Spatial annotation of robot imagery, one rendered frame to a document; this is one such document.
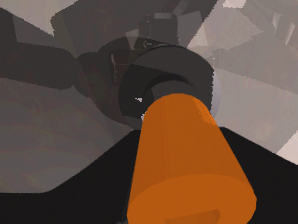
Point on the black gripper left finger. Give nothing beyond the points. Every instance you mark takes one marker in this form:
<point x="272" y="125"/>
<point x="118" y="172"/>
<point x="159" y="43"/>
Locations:
<point x="98" y="194"/>

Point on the orange knob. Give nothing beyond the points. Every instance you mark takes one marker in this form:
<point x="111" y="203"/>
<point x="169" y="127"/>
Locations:
<point x="185" y="172"/>

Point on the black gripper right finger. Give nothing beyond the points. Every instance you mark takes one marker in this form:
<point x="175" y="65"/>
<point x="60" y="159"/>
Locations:
<point x="274" y="180"/>

